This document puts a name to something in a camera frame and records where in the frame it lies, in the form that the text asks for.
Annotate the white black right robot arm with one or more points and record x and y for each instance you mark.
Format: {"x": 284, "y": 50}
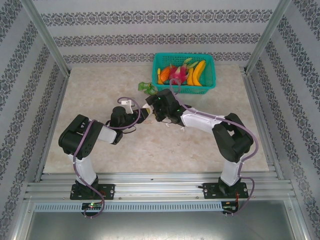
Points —
{"x": 200, "y": 120}

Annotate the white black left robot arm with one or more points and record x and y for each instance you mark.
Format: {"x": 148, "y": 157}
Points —
{"x": 85, "y": 170}

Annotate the green snack packet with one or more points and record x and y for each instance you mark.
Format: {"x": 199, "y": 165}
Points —
{"x": 143, "y": 86}
{"x": 151, "y": 90}

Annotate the orange mango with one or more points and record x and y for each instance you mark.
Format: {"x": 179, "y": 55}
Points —
{"x": 165, "y": 73}

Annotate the pink dragon fruit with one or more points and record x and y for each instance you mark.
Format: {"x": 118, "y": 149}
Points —
{"x": 177, "y": 73}

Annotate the small yellow banana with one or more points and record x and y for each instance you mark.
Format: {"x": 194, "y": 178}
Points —
{"x": 190, "y": 78}

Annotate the large yellow banana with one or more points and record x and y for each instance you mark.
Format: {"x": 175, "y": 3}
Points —
{"x": 198, "y": 72}

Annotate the teal plastic mesh basket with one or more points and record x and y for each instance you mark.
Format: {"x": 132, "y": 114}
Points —
{"x": 175, "y": 58}

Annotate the small green circuit board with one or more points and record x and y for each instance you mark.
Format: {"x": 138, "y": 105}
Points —
{"x": 92, "y": 206}
{"x": 230, "y": 208}

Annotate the aluminium side rail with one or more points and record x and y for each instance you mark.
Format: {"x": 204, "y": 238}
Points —
{"x": 255, "y": 100}
{"x": 50, "y": 130}

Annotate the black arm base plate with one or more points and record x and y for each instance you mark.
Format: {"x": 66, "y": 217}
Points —
{"x": 108, "y": 191}
{"x": 208, "y": 190}

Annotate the aluminium front rail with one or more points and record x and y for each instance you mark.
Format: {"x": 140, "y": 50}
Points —
{"x": 155, "y": 187}

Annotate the aluminium frame post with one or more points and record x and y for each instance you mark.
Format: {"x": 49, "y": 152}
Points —
{"x": 45, "y": 35}
{"x": 268, "y": 35}

